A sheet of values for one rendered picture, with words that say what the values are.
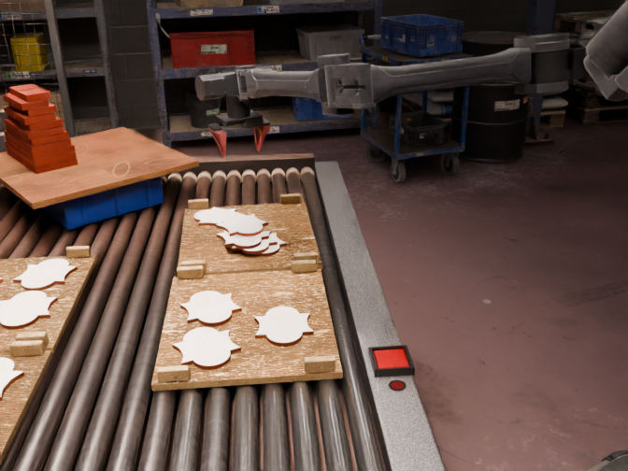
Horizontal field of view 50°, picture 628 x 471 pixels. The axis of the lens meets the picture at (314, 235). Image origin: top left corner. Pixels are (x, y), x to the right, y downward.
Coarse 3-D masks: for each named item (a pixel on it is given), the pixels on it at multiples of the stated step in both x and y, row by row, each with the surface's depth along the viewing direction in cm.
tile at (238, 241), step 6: (222, 234) 173; (228, 234) 173; (264, 234) 172; (228, 240) 169; (234, 240) 169; (240, 240) 169; (246, 240) 169; (252, 240) 169; (258, 240) 169; (228, 246) 168; (240, 246) 167; (246, 246) 166; (252, 246) 167
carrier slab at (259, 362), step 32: (192, 288) 154; (224, 288) 153; (256, 288) 153; (288, 288) 153; (320, 288) 153; (320, 320) 141; (160, 352) 131; (256, 352) 130; (288, 352) 130; (320, 352) 130; (160, 384) 122; (192, 384) 123; (224, 384) 123
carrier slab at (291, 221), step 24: (192, 216) 191; (264, 216) 190; (288, 216) 190; (192, 240) 176; (216, 240) 176; (288, 240) 176; (312, 240) 175; (216, 264) 164; (240, 264) 164; (264, 264) 163; (288, 264) 163
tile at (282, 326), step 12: (276, 312) 142; (288, 312) 142; (264, 324) 137; (276, 324) 137; (288, 324) 137; (300, 324) 137; (264, 336) 135; (276, 336) 133; (288, 336) 133; (300, 336) 133
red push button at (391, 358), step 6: (378, 354) 130; (384, 354) 130; (390, 354) 130; (396, 354) 130; (402, 354) 130; (378, 360) 129; (384, 360) 129; (390, 360) 129; (396, 360) 129; (402, 360) 129; (378, 366) 127; (384, 366) 127; (390, 366) 127; (396, 366) 127; (402, 366) 127
